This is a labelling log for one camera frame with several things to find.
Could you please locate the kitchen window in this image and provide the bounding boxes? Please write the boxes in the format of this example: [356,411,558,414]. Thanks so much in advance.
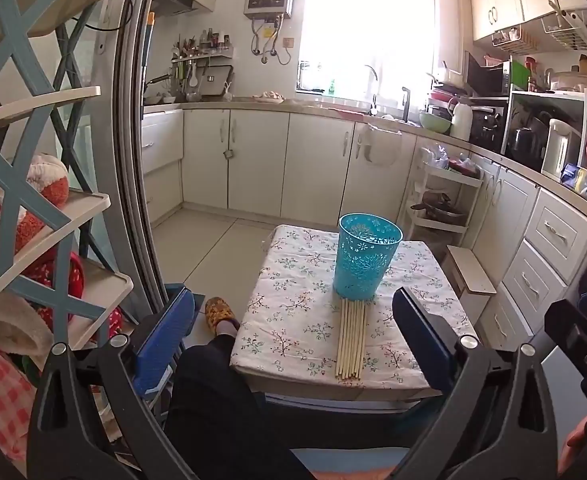
[297,0,437,97]

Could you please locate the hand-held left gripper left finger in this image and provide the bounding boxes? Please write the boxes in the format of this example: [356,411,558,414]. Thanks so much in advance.
[26,287,199,480]

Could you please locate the cream drawer cabinet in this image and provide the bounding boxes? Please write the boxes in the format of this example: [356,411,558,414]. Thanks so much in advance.
[141,109,184,223]

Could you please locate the blue packet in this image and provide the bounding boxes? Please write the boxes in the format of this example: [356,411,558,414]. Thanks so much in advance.
[560,162,587,197]

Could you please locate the black countertop oven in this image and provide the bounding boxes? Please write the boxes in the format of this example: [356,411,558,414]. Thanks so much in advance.
[470,106,508,155]

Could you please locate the bundle of bamboo chopsticks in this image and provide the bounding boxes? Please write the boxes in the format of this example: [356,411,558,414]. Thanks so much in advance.
[334,297,369,380]

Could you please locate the wall utensil rack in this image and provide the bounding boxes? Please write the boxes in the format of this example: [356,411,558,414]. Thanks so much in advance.
[170,27,235,103]

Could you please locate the blue mop pole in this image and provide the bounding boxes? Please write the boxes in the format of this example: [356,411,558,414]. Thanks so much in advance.
[141,11,156,92]

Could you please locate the cream plush slipper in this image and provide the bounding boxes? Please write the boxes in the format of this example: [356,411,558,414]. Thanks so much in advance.
[0,292,49,368]

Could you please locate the white appliance stand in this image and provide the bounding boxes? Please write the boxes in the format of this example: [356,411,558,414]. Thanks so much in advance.
[502,87,587,173]

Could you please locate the chrome sink faucet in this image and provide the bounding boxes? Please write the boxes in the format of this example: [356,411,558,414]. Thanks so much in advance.
[363,64,380,117]

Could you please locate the yellow patterned slipper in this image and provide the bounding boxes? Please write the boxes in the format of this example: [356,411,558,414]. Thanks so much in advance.
[204,297,240,336]

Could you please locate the white hanging plastic bag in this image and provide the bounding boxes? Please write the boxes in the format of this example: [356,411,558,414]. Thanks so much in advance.
[356,124,404,167]

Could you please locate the cream and blue shelf rack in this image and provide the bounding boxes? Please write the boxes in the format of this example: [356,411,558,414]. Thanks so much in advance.
[0,0,135,361]

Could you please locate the white jug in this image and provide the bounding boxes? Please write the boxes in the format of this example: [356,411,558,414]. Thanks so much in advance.
[450,101,474,142]

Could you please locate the grey sliding door frame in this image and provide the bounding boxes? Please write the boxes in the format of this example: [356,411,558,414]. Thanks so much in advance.
[108,0,170,311]

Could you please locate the person's right hand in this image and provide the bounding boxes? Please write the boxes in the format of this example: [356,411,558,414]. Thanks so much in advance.
[557,412,587,467]

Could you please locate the white trolley cart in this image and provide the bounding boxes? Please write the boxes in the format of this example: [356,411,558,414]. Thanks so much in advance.
[404,146,483,250]

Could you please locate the black frying pan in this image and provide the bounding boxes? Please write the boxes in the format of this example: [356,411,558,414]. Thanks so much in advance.
[410,191,468,221]

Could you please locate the green bowl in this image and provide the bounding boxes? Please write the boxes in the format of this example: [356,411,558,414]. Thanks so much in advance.
[418,110,453,134]

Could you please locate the white step stool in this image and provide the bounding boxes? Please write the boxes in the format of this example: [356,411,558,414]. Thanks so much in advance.
[445,244,497,323]

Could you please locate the teal perforated plastic basket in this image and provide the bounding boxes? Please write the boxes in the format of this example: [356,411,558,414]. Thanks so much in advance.
[333,213,404,302]

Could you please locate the red strawberry plush toy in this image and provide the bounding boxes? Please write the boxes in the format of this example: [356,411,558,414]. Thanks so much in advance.
[21,250,124,341]

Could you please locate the white wire basket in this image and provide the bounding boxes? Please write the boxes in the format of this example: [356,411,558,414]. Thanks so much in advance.
[541,9,587,52]

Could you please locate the small table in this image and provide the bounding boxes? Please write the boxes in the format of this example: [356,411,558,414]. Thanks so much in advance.
[244,372,431,403]

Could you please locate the white electric kettle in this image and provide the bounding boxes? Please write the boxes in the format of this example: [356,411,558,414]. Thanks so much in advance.
[542,119,583,183]

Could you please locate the person's black trouser leg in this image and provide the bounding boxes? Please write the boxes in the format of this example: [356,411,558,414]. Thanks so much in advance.
[165,317,319,480]

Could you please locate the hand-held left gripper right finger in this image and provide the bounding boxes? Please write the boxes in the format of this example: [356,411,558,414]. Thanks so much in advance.
[392,287,563,480]

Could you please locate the floral tablecloth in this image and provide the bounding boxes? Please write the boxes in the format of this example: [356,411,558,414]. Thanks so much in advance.
[230,224,477,392]

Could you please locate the white and orange plush toy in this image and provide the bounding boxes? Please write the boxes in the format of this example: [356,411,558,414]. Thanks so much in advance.
[0,154,70,256]

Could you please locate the black microwave oven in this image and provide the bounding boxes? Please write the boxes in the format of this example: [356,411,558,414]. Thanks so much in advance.
[465,51,513,98]

